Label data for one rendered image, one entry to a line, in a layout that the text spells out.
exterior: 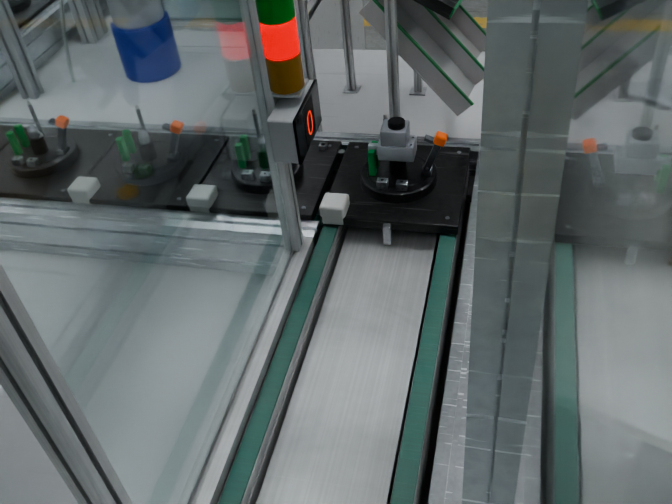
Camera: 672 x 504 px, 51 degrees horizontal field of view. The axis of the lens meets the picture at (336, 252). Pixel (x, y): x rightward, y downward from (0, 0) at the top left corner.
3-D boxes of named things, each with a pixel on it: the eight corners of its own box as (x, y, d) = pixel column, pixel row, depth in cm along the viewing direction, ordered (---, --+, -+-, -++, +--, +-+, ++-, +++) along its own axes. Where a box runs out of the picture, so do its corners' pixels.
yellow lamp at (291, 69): (308, 77, 100) (304, 45, 97) (299, 95, 96) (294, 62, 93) (275, 77, 101) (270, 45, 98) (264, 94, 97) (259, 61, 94)
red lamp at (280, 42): (304, 44, 97) (299, 10, 93) (294, 61, 93) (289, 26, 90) (269, 44, 98) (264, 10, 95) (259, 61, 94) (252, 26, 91)
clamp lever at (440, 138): (432, 166, 126) (448, 133, 121) (431, 173, 125) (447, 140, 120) (414, 159, 126) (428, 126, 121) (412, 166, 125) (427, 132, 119)
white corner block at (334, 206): (351, 211, 126) (349, 193, 124) (345, 227, 123) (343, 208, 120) (326, 209, 127) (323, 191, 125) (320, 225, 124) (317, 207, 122)
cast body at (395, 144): (417, 148, 126) (416, 114, 121) (413, 162, 123) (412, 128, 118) (371, 146, 128) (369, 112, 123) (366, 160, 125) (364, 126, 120)
